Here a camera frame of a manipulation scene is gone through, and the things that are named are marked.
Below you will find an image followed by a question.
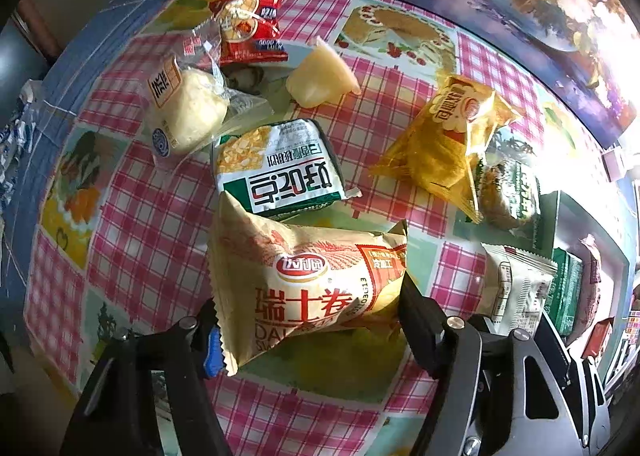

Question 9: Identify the yellow snack packet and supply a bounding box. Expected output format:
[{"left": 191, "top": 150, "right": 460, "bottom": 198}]
[{"left": 370, "top": 75, "right": 526, "bottom": 224}]

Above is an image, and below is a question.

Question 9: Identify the dark green snack packet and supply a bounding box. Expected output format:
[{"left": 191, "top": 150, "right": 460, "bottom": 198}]
[{"left": 542, "top": 247, "right": 585, "bottom": 337}]

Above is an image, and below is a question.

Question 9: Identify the clear green cookie packet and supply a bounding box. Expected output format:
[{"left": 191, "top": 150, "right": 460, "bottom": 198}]
[{"left": 472, "top": 156, "right": 543, "bottom": 232}]

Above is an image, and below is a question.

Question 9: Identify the crumpled blue and white wrapper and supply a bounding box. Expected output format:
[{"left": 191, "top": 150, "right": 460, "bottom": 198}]
[{"left": 0, "top": 78, "right": 48, "bottom": 177}]

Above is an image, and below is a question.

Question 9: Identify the white charger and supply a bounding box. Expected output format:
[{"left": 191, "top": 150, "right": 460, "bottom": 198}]
[{"left": 602, "top": 148, "right": 626, "bottom": 182}]

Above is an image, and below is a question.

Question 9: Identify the checkered picture tablecloth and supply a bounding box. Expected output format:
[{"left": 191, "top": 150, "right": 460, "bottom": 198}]
[{"left": 22, "top": 0, "right": 640, "bottom": 456}]

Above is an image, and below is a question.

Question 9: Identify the yellow jelly cup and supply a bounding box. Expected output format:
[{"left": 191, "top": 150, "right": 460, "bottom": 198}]
[{"left": 285, "top": 36, "right": 362, "bottom": 109}]

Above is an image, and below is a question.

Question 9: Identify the dark glossy cabinet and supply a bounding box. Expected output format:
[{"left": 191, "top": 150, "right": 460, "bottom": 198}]
[{"left": 0, "top": 11, "right": 56, "bottom": 102}]

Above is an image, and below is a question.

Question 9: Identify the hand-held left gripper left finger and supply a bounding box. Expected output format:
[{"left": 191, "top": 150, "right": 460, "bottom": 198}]
[{"left": 60, "top": 298, "right": 236, "bottom": 456}]

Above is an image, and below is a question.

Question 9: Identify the clear bun packet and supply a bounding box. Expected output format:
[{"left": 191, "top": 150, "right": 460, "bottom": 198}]
[{"left": 145, "top": 53, "right": 273, "bottom": 169}]

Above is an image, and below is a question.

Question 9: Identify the purple cake roll packet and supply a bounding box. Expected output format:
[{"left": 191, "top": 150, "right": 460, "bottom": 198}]
[{"left": 575, "top": 233, "right": 603, "bottom": 337}]

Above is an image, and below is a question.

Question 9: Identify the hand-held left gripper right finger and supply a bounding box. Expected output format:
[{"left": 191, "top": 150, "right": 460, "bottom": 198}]
[{"left": 397, "top": 273, "right": 576, "bottom": 456}]

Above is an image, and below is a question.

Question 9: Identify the green and white snack packet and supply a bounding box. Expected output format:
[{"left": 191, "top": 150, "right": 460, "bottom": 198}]
[{"left": 212, "top": 118, "right": 362, "bottom": 222}]

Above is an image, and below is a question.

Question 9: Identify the beige cake roll packet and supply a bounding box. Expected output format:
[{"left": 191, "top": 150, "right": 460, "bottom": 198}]
[{"left": 207, "top": 190, "right": 410, "bottom": 377}]

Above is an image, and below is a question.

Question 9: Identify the blue grid cloth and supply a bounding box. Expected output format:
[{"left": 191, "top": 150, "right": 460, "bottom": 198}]
[{"left": 0, "top": 0, "right": 226, "bottom": 387}]

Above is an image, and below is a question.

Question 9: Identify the red snack packet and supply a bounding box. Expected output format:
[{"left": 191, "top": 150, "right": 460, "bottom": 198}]
[{"left": 182, "top": 0, "right": 290, "bottom": 68}]

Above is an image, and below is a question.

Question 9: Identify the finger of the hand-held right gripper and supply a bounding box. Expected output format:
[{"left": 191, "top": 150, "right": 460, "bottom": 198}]
[{"left": 537, "top": 313, "right": 613, "bottom": 456}]

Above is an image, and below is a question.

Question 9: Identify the white box with green rim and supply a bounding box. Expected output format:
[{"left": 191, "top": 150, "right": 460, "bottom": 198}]
[{"left": 530, "top": 190, "right": 638, "bottom": 387}]

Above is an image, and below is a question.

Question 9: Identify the red-brown snack packet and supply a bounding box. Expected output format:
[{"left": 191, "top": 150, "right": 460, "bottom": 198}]
[{"left": 582, "top": 318, "right": 615, "bottom": 359}]

